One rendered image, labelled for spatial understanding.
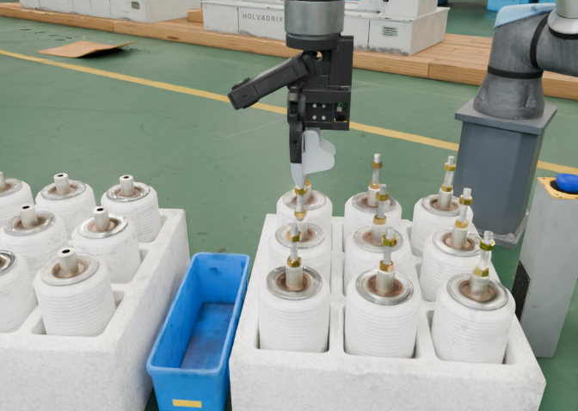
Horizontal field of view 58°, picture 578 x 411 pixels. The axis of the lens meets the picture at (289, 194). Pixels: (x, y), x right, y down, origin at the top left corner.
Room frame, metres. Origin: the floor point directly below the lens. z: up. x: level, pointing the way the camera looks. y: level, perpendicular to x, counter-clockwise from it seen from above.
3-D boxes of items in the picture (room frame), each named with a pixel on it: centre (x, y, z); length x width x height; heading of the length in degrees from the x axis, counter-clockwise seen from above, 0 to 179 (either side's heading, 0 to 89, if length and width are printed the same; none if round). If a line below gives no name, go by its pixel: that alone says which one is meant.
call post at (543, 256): (0.72, -0.43, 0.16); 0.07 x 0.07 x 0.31; 85
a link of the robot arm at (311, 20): (0.68, -0.03, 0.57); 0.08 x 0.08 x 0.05
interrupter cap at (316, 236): (0.68, -0.02, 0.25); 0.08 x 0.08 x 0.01
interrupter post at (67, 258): (0.59, 0.30, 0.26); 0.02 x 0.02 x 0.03
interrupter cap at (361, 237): (0.67, -0.13, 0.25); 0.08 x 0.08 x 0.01
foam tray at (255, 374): (0.67, -0.13, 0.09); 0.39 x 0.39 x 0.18; 85
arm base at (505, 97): (1.15, -0.50, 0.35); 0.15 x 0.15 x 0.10
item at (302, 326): (0.56, -0.01, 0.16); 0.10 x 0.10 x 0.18
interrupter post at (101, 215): (0.71, 0.29, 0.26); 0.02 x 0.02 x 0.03
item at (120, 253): (0.71, 0.29, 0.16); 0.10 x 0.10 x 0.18
